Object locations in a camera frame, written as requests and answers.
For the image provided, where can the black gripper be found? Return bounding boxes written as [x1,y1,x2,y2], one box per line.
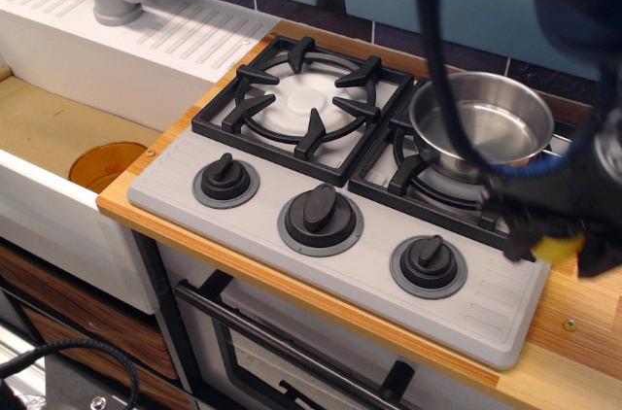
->
[486,108,621,278]

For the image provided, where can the yellow toy potato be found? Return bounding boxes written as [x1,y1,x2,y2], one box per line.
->
[531,232,585,263]

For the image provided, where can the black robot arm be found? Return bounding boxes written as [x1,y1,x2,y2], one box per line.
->
[492,0,621,277]

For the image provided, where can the stainless steel pot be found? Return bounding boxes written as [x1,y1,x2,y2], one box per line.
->
[409,72,555,183]

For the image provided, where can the black right stove knob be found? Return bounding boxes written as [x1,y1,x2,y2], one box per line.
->
[390,235,467,300]

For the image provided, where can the black stove knob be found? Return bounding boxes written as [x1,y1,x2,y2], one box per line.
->
[390,235,467,300]
[192,153,260,210]
[277,184,364,257]

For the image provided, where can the black middle stove knob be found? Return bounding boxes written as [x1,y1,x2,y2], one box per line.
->
[277,184,364,257]

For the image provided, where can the grey toy stove top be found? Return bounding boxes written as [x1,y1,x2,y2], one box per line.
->
[127,36,549,369]

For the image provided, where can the black left stove knob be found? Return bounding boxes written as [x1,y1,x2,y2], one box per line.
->
[192,153,260,210]

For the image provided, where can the black right burner grate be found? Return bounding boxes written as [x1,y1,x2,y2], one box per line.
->
[347,77,584,263]

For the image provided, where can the black burner grate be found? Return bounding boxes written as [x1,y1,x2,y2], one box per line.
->
[347,77,584,263]
[191,36,414,187]

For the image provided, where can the black left burner grate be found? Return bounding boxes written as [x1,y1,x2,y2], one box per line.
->
[191,36,414,187]

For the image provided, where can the toy oven door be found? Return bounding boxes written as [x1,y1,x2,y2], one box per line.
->
[158,245,505,409]

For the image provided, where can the orange plastic plate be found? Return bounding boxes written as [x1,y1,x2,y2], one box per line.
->
[68,141,147,193]

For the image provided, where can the wooden drawer front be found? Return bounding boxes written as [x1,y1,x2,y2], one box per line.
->
[1,240,192,409]

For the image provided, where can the white toy sink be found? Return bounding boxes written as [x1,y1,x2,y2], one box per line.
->
[1,0,277,314]

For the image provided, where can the black blue braided cable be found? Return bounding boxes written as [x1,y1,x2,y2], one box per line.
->
[410,0,604,181]

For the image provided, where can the black braided cable lower left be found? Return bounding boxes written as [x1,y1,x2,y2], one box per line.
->
[0,337,140,410]

